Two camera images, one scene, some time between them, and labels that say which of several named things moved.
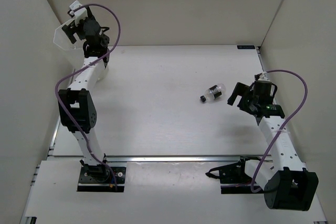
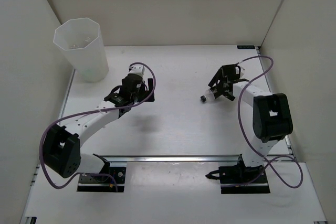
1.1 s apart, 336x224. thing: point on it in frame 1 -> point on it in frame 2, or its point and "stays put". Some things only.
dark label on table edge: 245,46 stays put
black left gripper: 72,29 -> 143,87
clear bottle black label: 213,93 stays put
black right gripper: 240,90 -> 220,76
